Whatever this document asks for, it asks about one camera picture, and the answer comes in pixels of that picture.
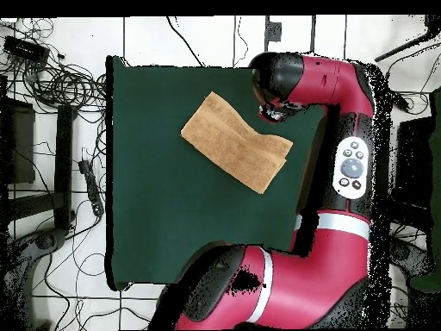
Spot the orange terry towel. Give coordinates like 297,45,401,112
179,91,295,196

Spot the dark grey square plate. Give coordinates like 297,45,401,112
264,21,283,43

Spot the black power adapter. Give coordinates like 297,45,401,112
392,91,412,114

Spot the black rod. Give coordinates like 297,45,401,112
374,28,441,64

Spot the black panel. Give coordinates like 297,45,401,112
395,116,436,208
0,97,36,185

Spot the dark green table cloth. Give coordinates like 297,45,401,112
104,54,328,292

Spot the black power strip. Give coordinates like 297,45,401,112
78,159,105,217

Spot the black stand leg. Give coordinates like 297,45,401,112
53,103,78,231

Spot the black electronics box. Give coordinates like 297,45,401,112
2,34,52,66

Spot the grey rectangular floor frame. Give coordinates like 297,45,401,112
264,15,317,54

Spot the black cable tangle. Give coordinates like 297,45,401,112
22,58,108,115

